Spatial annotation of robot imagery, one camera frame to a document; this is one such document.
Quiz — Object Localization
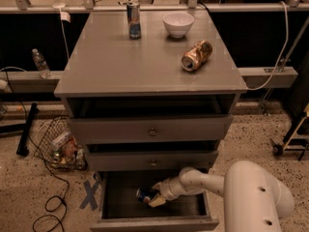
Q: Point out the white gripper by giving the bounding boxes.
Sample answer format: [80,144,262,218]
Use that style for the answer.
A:
[148,177,182,208]

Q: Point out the crushed blue pepsi can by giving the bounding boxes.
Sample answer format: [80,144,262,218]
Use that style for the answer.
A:
[136,188,156,204]

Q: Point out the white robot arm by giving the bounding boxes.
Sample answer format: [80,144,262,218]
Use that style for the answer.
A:
[149,160,295,232]

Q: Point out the grey open bottom drawer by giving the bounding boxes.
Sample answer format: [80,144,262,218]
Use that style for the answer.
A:
[90,169,219,232]

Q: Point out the grey top drawer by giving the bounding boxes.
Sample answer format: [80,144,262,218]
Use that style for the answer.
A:
[69,115,233,144]

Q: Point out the grey middle drawer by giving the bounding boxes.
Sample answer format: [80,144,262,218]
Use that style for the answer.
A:
[86,150,217,171]

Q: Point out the grey drawer cabinet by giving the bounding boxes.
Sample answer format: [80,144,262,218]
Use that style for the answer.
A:
[53,10,249,232]

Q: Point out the crushed gold can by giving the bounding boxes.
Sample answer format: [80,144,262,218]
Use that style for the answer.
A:
[182,40,212,72]

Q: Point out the upright blue silver can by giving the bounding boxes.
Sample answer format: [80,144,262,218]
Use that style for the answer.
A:
[126,2,141,40]

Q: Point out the blue tape cross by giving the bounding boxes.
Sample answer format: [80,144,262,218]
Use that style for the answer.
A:
[79,181,99,211]

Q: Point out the black wheeled cart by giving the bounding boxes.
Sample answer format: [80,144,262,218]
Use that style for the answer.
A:
[270,103,309,160]

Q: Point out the white bowl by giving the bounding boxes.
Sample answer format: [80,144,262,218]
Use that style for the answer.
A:
[163,13,195,38]

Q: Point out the clear plastic water bottle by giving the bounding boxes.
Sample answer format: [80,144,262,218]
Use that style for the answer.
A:
[32,48,51,79]

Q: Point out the black floor cable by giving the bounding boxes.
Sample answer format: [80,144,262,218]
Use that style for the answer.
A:
[0,69,70,232]

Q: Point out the wire basket with items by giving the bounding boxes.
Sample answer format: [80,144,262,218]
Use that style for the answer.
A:
[35,116,87,170]

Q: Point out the black post on floor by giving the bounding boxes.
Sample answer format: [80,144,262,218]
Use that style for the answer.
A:
[16,102,39,157]

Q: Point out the white hanging cable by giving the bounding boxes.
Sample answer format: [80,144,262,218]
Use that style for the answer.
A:
[246,1,290,92]

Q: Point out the white cable with tag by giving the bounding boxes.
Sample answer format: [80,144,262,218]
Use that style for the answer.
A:
[47,0,71,61]

